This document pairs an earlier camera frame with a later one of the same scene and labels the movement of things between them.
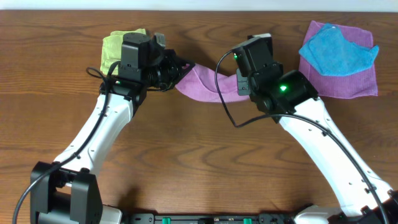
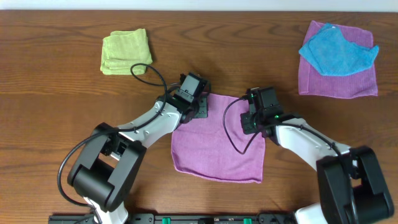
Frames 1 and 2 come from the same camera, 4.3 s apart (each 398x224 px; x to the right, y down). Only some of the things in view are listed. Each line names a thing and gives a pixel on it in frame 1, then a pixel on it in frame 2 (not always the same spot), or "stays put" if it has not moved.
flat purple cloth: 359,84 stays put
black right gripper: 243,84 -> 247,123
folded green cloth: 112,50 stays put
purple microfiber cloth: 200,83 -> 202,145
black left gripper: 175,68 -> 201,109
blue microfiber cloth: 335,55 stays put
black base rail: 248,218 stays put
